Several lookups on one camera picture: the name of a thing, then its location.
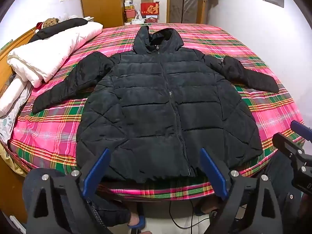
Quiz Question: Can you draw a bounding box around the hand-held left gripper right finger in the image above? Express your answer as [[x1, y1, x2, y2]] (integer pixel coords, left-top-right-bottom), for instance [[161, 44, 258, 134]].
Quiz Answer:
[[199, 148, 283, 234]]

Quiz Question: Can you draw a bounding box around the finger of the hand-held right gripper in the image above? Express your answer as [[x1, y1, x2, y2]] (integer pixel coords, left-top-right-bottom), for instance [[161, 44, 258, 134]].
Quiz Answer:
[[272, 121, 312, 162]]

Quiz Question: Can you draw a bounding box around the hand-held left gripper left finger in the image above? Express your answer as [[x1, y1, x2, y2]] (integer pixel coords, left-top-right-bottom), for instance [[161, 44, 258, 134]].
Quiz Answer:
[[28, 148, 113, 234]]

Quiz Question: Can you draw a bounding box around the black puffer jacket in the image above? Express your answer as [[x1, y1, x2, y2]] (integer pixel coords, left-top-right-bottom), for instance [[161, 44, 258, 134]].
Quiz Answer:
[[32, 25, 280, 183]]

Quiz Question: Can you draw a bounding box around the blue slipper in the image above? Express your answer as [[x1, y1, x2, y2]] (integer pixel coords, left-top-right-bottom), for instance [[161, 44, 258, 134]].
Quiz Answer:
[[127, 212, 147, 230], [195, 199, 221, 217]]

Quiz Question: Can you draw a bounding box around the pink plaid bed sheet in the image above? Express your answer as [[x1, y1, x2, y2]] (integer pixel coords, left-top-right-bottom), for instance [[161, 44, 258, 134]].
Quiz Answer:
[[7, 22, 306, 201]]

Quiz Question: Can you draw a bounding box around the patterned grey pillow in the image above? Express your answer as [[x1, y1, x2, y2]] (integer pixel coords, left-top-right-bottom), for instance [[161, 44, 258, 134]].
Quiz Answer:
[[0, 113, 20, 144]]

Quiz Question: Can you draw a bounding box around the white pillow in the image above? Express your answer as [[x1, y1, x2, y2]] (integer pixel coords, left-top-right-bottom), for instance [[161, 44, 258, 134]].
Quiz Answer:
[[0, 77, 31, 118]]

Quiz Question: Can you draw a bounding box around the white folded duvet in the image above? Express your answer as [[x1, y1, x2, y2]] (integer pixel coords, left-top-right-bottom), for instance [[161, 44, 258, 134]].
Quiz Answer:
[[7, 21, 103, 89]]

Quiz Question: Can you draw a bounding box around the black folded cloth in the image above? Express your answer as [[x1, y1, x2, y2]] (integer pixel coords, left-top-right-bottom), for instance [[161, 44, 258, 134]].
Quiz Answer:
[[29, 18, 89, 43]]

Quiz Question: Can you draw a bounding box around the brown teddy bear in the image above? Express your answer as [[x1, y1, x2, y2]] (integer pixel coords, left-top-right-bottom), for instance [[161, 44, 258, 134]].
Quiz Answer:
[[36, 18, 60, 30]]

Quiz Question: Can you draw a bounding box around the white shopping bag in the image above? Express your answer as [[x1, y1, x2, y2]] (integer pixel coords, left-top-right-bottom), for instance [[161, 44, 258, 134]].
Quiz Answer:
[[132, 13, 145, 25]]

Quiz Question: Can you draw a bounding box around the stack of storage containers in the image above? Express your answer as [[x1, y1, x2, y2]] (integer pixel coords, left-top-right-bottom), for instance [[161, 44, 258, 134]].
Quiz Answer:
[[124, 0, 136, 25]]

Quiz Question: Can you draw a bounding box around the wooden wardrobe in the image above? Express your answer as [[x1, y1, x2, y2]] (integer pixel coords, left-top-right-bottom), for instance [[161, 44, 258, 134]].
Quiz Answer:
[[80, 0, 125, 28]]

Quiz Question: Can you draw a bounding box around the red gift box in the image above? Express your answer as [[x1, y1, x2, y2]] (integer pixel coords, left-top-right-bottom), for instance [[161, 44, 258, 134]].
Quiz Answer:
[[140, 2, 160, 17]]

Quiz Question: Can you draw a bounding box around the black cable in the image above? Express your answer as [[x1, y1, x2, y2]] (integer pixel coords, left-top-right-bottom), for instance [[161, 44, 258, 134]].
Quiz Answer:
[[168, 200, 212, 234]]

